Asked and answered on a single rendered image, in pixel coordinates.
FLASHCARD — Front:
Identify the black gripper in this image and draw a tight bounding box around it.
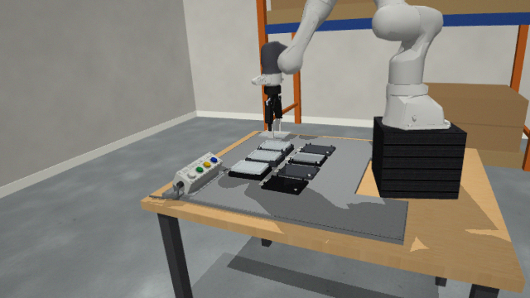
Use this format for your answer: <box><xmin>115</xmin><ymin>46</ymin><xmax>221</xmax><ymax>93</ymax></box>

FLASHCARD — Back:
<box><xmin>264</xmin><ymin>85</ymin><xmax>282</xmax><ymax>138</ymax></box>

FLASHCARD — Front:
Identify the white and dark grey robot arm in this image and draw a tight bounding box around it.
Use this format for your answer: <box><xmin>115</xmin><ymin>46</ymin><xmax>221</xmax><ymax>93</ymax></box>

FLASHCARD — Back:
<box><xmin>252</xmin><ymin>0</ymin><xmax>451</xmax><ymax>130</ymax></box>

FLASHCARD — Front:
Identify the grey button panel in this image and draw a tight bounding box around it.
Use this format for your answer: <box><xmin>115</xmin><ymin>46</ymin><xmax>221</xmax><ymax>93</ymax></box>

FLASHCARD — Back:
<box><xmin>149</xmin><ymin>152</ymin><xmax>224</xmax><ymax>199</ymax></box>

